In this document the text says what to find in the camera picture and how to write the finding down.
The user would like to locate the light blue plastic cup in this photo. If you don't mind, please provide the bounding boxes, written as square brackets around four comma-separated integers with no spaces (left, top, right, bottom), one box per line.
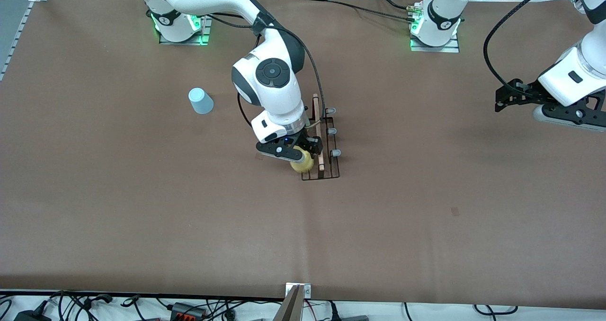
[188,88,214,115]

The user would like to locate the black wire cup holder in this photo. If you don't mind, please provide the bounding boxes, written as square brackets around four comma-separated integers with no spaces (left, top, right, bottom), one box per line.
[300,93,342,182]

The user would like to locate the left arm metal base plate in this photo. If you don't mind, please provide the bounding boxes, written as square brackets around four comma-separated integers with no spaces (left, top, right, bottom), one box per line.
[410,32,460,54]

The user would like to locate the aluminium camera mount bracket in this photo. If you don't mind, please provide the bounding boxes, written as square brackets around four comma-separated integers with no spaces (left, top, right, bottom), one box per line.
[272,283,312,321]

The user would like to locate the looped black cable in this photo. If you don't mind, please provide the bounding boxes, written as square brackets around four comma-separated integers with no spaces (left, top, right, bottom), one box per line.
[472,304,517,318]

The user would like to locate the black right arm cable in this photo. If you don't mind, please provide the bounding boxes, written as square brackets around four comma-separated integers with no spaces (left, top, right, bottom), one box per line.
[207,12,328,128]

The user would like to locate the tangled black cables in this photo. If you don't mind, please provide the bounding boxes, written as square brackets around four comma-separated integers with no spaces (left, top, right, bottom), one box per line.
[0,290,285,321]

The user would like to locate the black power adapter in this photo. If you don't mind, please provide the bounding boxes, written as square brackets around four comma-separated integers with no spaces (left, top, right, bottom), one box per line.
[13,308,53,321]

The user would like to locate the black cable on table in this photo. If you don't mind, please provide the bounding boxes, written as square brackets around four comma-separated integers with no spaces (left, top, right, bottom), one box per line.
[303,0,418,24]

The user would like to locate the yellow plastic cup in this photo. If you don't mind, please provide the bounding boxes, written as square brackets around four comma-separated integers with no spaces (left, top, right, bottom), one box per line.
[289,147,315,174]

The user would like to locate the black connector with red tabs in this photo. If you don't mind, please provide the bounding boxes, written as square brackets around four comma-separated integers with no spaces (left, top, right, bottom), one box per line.
[169,302,207,320]

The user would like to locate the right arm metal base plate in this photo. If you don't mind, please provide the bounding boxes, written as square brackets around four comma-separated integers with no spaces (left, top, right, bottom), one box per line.
[158,14,212,46]

